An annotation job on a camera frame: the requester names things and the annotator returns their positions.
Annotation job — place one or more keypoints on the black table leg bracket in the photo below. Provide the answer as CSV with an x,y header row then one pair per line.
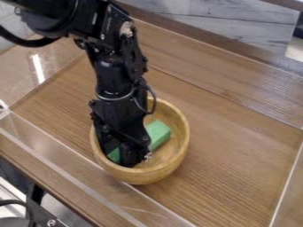
x,y
43,218

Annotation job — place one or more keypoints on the brown wooden bowl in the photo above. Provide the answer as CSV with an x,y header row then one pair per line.
x,y
165,159

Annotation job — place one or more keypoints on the green rectangular block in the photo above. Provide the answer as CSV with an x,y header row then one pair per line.
x,y
159,133

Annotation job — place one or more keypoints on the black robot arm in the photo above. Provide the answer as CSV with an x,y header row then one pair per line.
x,y
101,29

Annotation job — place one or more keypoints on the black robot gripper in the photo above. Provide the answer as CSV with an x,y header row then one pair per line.
x,y
117,116

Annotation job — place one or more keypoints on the clear acrylic front wall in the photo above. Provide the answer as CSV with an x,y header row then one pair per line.
x,y
76,180

